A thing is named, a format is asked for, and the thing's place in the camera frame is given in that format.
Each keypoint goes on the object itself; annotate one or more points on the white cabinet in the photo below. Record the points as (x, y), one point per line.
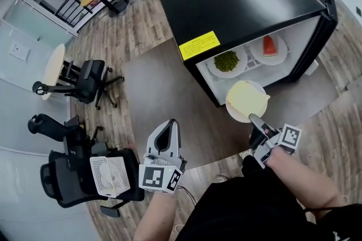
(349, 2)

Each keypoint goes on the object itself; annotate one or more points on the person's right white shoe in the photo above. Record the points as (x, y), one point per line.
(245, 154)

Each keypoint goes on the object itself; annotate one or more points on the round white table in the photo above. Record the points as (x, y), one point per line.
(53, 67)

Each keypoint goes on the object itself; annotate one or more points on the yellow cake slice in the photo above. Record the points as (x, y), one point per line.
(246, 98)

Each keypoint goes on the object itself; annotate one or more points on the white perforated basket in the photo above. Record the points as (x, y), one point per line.
(121, 174)

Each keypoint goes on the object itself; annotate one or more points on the person's black-clothed body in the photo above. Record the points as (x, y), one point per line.
(249, 206)

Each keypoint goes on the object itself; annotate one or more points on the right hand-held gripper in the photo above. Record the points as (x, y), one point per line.
(291, 136)

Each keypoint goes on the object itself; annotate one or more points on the white round plate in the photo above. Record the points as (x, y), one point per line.
(234, 116)
(257, 56)
(215, 71)

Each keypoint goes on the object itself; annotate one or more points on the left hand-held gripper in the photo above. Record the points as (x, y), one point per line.
(152, 176)

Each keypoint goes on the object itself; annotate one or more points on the red watermelon slice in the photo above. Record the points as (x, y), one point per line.
(270, 46)

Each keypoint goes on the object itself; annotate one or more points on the person's white shoe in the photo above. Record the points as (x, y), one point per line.
(245, 154)
(221, 178)

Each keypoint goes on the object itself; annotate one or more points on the black office chair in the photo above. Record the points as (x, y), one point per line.
(51, 128)
(68, 177)
(87, 78)

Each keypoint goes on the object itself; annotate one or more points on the person's left forearm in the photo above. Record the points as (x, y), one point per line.
(158, 217)

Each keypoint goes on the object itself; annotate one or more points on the white paper notice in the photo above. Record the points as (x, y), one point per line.
(19, 51)

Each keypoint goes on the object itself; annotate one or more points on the person's right forearm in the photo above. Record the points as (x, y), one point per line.
(305, 180)

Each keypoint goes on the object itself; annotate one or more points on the white dishes pile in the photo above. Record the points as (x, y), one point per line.
(106, 177)

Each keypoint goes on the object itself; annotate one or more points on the person's left white shoe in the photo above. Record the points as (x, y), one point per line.
(221, 178)

